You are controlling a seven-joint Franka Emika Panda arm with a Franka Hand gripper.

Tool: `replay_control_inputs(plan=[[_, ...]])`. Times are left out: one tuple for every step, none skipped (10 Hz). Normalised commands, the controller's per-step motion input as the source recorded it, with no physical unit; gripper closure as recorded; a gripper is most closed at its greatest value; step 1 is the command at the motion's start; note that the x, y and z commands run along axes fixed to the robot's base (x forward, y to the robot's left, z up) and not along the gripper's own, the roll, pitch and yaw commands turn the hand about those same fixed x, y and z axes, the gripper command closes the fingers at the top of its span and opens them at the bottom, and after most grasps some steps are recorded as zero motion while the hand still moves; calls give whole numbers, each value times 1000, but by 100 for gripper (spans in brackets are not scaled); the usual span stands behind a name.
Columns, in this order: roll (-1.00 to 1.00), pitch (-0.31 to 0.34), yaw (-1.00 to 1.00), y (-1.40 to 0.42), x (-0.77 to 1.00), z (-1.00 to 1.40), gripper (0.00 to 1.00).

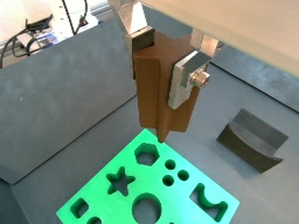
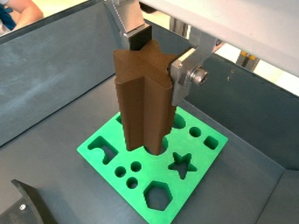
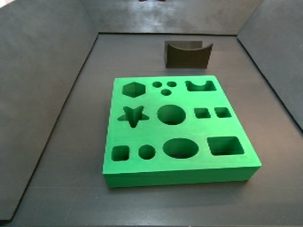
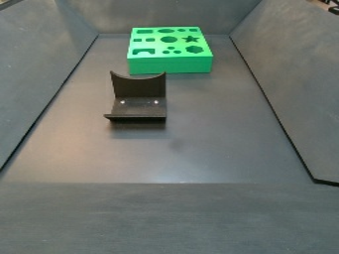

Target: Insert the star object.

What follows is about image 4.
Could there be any black curved holder stand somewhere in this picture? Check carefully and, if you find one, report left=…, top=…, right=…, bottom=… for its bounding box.
left=104, top=71, right=166, bottom=121

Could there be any green shape sorter box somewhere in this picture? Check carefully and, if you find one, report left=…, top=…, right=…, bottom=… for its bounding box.
left=126, top=27, right=213, bottom=74

